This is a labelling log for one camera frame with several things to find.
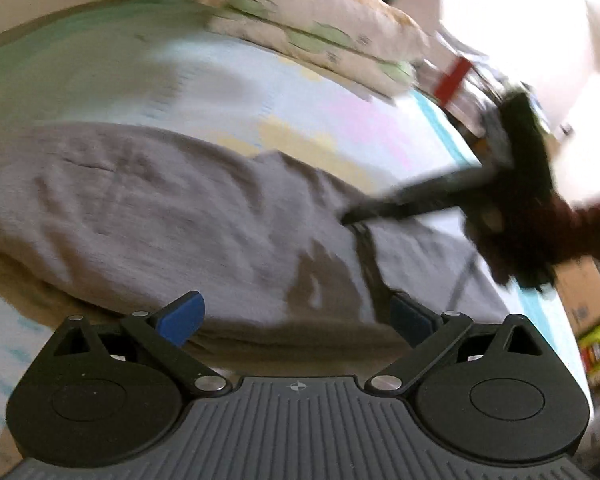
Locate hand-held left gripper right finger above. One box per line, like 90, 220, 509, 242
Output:
365, 294, 546, 396

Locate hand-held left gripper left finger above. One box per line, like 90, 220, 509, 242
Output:
52, 290, 231, 396

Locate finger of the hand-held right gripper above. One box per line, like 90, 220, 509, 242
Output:
341, 167, 501, 227

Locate grey pants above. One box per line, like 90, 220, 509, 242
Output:
0, 122, 516, 366

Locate person's right hand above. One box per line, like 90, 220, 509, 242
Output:
467, 200, 581, 287

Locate cardboard box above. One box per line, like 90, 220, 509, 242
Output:
555, 255, 600, 336

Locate leaf print pillow yellow band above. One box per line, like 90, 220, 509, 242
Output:
220, 0, 431, 61

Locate pastel flower print bed sheet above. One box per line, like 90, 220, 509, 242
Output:
0, 0, 581, 461

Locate red bed post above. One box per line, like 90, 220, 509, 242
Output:
432, 57, 473, 108

